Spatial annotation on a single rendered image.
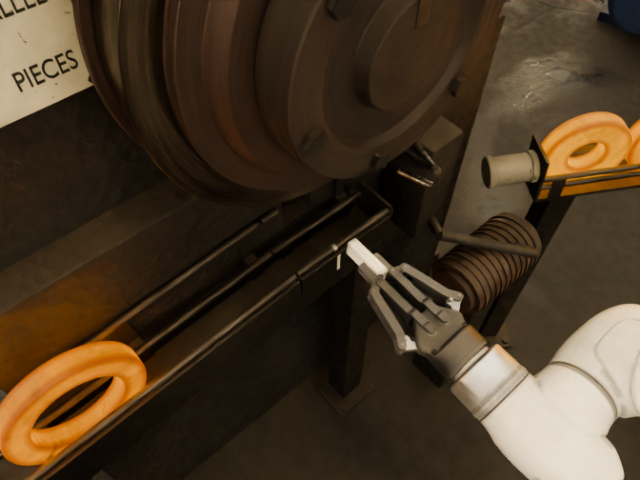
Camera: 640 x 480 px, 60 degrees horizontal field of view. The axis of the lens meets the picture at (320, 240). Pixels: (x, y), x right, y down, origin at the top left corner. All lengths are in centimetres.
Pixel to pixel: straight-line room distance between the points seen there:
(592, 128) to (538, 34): 170
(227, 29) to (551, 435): 56
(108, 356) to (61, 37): 37
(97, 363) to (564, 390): 56
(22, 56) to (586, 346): 71
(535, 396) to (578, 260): 118
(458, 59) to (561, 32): 217
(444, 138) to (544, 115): 141
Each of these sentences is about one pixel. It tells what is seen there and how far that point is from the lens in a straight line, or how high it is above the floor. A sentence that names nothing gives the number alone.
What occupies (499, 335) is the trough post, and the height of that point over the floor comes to 1.
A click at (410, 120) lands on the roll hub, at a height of 102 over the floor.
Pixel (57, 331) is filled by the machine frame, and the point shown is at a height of 79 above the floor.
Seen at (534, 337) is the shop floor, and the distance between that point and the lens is 169.
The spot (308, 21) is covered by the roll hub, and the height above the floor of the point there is 119.
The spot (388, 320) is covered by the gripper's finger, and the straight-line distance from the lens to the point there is 77.
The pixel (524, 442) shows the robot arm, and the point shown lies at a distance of 74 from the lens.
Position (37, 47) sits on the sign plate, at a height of 112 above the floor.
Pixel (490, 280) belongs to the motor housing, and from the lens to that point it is 112.
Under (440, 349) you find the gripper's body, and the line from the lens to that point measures 75.
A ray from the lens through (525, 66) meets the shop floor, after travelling 253.
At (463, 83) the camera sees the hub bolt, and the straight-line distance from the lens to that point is 63.
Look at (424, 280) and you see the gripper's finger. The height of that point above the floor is 75.
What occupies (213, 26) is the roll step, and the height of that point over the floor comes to 118.
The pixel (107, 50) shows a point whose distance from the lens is 50.
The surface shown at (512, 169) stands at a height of 69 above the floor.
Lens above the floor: 142
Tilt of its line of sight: 54 degrees down
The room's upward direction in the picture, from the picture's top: straight up
